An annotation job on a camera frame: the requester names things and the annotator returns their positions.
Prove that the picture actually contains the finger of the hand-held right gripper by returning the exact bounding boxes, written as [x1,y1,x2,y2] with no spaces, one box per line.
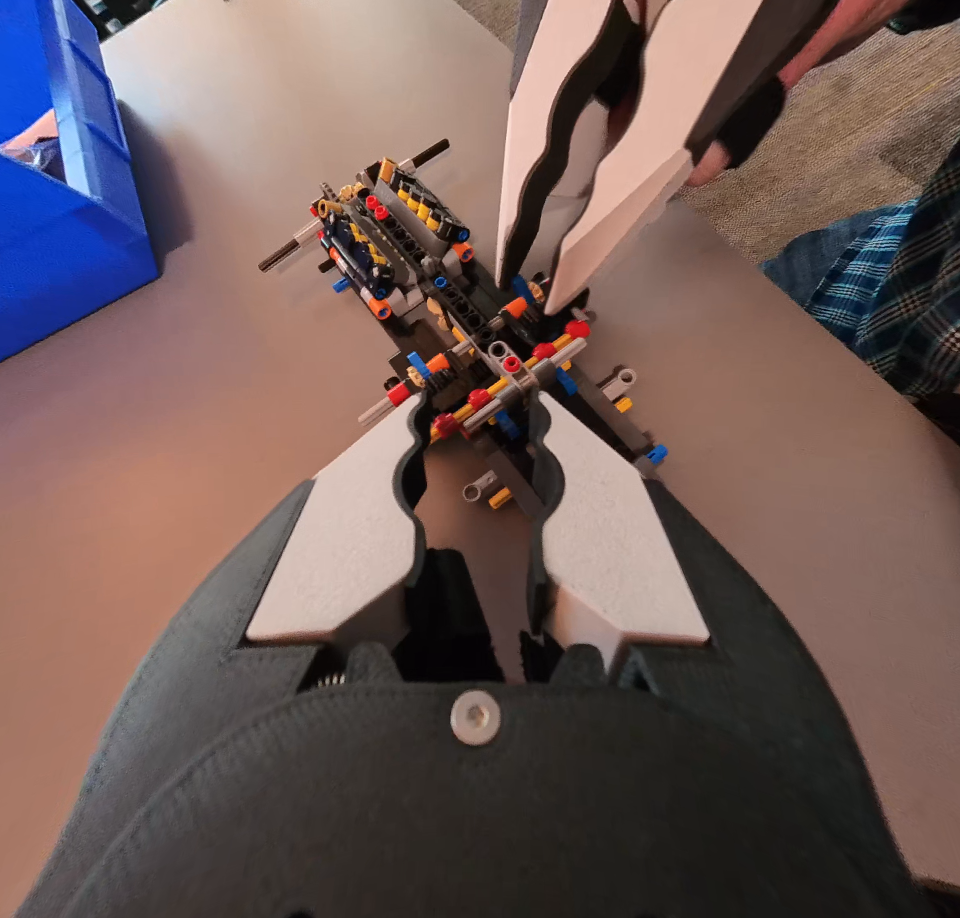
[541,0,785,317]
[495,0,642,290]

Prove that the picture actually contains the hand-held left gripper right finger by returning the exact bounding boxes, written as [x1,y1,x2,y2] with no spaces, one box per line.
[525,391,712,682]

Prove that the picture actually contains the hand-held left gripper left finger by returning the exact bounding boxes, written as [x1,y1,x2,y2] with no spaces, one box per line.
[245,394,435,647]

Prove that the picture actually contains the black lego technic chassis model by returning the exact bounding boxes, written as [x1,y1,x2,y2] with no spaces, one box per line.
[257,138,670,529]

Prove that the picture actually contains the person's right hand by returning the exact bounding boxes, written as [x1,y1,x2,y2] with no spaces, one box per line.
[686,0,933,189]

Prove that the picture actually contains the blue jeans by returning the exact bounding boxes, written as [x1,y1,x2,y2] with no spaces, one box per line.
[759,201,916,311]

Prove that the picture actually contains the blue plaid shirt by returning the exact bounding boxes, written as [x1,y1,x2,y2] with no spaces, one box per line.
[806,141,960,427]

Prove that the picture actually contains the blue storage bin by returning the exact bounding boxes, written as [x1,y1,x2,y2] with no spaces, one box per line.
[0,0,160,364]

